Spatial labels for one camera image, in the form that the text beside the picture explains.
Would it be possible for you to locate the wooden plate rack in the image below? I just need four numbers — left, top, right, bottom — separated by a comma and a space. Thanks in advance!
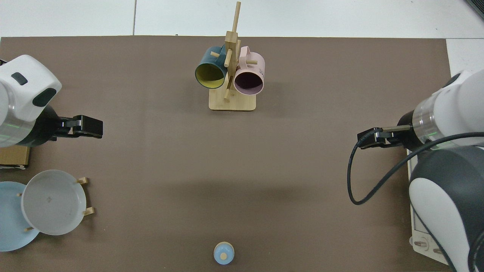
17, 176, 95, 232

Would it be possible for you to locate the brown table cloth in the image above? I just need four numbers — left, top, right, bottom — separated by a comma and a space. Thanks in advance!
0, 36, 453, 272

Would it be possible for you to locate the grey plate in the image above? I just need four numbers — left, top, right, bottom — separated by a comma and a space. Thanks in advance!
20, 169, 87, 236

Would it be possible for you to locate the light blue plate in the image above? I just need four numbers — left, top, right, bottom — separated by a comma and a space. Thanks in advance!
0, 181, 40, 252

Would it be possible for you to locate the dark blue mug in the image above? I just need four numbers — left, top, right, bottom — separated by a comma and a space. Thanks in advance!
194, 45, 228, 90

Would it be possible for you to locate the wooden cup stand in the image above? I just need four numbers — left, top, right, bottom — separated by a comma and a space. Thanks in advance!
208, 1, 257, 112

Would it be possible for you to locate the dark flat object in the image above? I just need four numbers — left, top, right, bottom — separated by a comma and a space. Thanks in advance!
465, 0, 484, 20

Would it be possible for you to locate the pink mug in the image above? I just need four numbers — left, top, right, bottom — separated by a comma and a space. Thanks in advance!
233, 46, 266, 96

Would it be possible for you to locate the small blue round bell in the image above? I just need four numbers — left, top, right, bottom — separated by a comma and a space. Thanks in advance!
213, 242, 235, 265

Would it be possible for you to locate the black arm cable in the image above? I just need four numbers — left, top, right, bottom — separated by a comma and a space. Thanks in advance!
347, 128, 484, 206

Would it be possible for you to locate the wire basket with wooden floor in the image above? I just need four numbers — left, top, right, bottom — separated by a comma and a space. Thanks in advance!
0, 59, 32, 170

